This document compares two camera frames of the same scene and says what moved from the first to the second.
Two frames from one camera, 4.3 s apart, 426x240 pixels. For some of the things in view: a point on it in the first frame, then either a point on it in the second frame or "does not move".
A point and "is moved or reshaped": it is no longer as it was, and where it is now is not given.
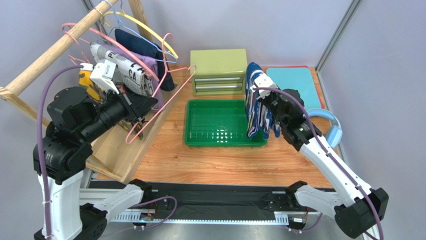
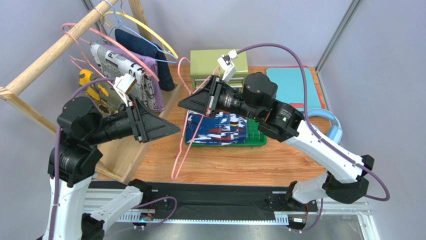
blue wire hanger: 120,25 does not move
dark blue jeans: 143,46 does not move
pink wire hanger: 160,84 to 174,175
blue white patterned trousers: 258,118 is moved or reshaped
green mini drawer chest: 220,72 does not move
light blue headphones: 334,134 does not move
